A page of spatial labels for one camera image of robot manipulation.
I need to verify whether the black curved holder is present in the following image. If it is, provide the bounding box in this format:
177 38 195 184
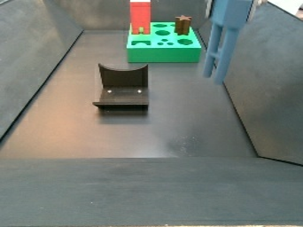
92 64 149 108

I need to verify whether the blue three prong object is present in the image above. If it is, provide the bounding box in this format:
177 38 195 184
203 0 252 84

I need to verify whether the brown star peg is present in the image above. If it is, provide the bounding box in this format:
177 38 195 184
173 15 192 35

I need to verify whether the green shape board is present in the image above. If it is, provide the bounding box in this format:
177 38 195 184
127 22 201 63

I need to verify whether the red block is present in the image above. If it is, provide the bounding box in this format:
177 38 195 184
131 0 152 35

